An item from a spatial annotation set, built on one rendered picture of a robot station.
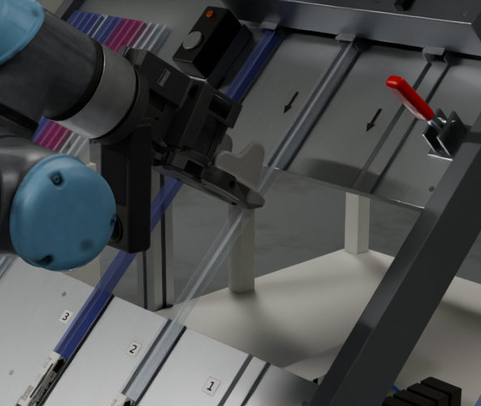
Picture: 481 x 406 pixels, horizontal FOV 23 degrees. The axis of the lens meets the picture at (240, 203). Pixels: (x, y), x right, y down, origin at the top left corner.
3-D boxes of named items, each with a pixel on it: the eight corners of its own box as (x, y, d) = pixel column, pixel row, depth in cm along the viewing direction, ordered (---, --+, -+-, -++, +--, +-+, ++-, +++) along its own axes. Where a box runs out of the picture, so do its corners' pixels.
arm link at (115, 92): (80, 128, 93) (22, 112, 98) (119, 150, 96) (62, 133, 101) (118, 42, 93) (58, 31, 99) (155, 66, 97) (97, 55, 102)
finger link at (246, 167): (301, 163, 111) (237, 125, 105) (277, 221, 111) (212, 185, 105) (279, 159, 114) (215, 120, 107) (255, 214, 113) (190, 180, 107)
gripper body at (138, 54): (250, 109, 105) (160, 51, 97) (213, 197, 104) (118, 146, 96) (193, 97, 110) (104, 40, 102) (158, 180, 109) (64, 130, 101)
